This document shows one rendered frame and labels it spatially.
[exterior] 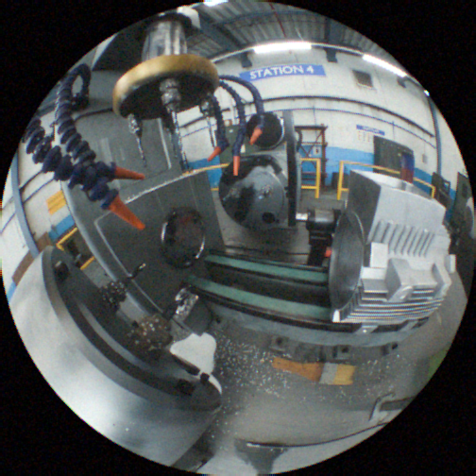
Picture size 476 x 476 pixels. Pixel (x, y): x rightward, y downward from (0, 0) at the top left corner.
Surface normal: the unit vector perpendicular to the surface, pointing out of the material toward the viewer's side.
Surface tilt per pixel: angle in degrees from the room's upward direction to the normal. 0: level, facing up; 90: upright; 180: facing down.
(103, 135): 90
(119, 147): 90
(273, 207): 90
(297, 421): 0
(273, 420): 0
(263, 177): 90
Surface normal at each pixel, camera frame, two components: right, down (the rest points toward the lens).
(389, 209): -0.40, 0.55
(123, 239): 0.90, 0.11
